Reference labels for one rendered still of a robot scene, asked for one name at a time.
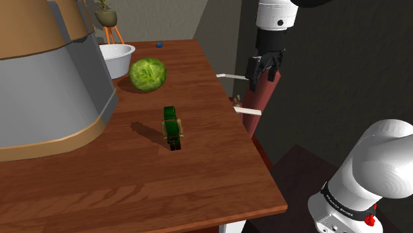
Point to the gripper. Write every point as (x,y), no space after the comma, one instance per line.
(270,42)

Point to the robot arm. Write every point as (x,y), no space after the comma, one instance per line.
(374,167)

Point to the red shelf with white boards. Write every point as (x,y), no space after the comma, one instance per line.
(258,103)

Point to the small tan figurine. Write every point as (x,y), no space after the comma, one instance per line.
(237,100)

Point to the green toy figure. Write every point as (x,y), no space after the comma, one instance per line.
(172,127)

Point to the green cabbage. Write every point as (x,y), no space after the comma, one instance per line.
(147,74)

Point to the brown wooden table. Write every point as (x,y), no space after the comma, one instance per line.
(206,174)

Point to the white bowl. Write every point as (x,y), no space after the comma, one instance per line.
(117,61)

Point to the potted plant on orange stand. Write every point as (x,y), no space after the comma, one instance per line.
(106,17)

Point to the large grey and tan vessel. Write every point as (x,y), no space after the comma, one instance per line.
(42,96)

